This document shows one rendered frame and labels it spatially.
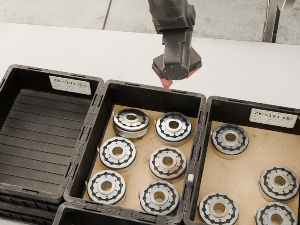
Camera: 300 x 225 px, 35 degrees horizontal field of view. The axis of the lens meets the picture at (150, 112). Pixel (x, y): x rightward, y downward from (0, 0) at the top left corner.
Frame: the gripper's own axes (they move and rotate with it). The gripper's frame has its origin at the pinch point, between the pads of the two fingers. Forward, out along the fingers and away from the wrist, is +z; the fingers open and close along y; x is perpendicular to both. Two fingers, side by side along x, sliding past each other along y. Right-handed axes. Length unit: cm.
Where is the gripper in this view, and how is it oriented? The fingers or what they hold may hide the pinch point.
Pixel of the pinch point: (175, 81)
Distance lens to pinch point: 123.0
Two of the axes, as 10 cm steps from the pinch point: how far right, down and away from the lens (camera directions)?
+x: -5.5, -7.2, 4.3
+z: 0.0, 5.1, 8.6
